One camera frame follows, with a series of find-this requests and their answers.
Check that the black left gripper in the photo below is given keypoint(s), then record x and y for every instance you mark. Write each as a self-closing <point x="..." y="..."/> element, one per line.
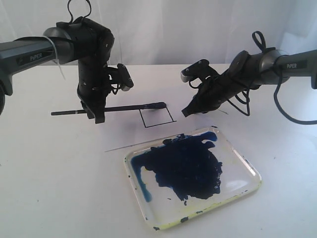
<point x="92" y="89"/>

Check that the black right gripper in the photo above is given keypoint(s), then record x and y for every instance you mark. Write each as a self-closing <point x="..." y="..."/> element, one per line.
<point x="212" y="92"/>

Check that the black paintbrush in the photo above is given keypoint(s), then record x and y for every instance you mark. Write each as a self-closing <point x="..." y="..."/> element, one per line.
<point x="158" y="105"/>

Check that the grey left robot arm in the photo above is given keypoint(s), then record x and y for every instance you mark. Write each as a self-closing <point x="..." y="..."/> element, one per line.
<point x="84" y="41"/>

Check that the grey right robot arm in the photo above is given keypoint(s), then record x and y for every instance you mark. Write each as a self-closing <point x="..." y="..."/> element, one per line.
<point x="246" y="72"/>

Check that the white paint tray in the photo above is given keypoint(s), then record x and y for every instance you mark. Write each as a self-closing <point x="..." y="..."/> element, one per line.
<point x="182" y="176"/>

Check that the white paper sheet with square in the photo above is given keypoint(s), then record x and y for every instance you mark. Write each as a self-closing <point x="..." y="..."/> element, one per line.
<point x="127" y="128"/>

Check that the white curtain backdrop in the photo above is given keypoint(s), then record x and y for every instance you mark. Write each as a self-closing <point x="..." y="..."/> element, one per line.
<point x="174" y="31"/>

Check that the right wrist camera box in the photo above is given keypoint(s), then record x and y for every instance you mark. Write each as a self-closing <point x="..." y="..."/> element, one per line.
<point x="193" y="71"/>

